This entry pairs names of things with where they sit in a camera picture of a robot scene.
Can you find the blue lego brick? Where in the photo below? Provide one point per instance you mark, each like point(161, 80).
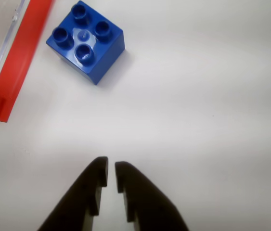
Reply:
point(106, 57)

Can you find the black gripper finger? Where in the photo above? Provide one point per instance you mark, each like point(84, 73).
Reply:
point(77, 199)
point(149, 204)

